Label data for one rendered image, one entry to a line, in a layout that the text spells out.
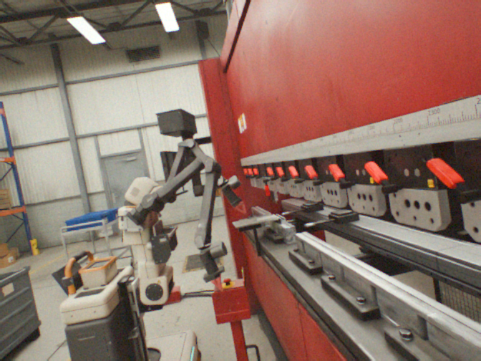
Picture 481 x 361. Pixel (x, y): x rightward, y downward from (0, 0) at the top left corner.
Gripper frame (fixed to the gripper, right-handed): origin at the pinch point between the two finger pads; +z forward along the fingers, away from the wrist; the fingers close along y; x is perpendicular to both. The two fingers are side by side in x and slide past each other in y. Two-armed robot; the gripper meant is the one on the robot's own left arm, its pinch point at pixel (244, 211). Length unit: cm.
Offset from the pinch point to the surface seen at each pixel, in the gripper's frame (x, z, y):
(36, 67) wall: 171, -526, 741
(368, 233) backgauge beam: -35, 31, -64
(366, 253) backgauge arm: -30, 40, -60
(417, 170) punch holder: -28, -10, -139
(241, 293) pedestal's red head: 25, 18, -53
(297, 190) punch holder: -22, -4, -62
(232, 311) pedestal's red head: 34, 22, -53
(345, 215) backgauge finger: -37, 25, -46
